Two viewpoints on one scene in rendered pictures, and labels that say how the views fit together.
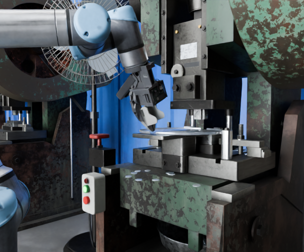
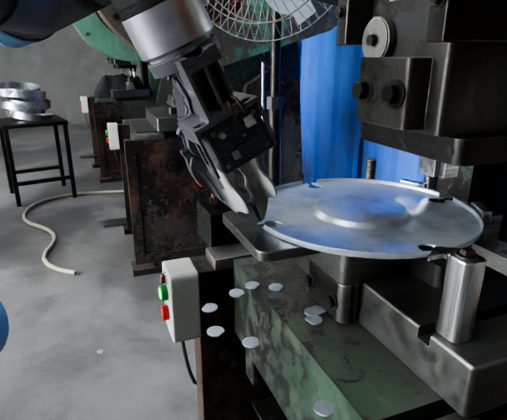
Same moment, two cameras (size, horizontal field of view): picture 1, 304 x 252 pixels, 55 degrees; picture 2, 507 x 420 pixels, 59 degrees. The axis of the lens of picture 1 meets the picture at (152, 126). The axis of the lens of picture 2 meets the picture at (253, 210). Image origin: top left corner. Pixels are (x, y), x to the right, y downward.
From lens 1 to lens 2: 0.51 m
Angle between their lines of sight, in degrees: 30
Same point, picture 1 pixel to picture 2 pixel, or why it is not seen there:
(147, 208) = (265, 368)
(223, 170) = (433, 366)
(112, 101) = (357, 56)
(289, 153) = not seen: outside the picture
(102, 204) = (192, 327)
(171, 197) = (296, 380)
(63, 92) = (241, 49)
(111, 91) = not seen: hidden behind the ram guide
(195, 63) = (425, 16)
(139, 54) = (162, 22)
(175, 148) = (330, 258)
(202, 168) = (387, 331)
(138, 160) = not seen: hidden behind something
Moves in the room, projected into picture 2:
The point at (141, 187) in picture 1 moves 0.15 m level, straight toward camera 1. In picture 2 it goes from (258, 321) to (211, 382)
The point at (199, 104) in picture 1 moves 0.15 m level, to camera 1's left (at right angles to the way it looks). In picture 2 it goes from (424, 142) to (305, 133)
